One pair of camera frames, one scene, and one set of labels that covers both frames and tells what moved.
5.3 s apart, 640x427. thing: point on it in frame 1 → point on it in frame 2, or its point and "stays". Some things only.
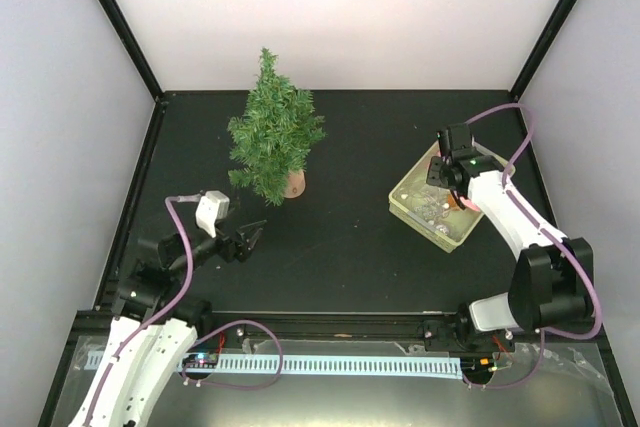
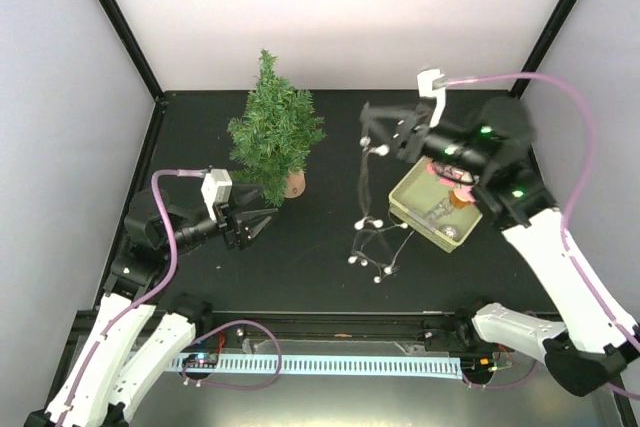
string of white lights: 432,210 → 375,243
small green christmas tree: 271,135 stays
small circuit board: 201,360 stays
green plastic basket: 430,210 stays
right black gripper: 433,174 → 411,148
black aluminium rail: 358,324 stays
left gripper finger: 240,230 → 244,193
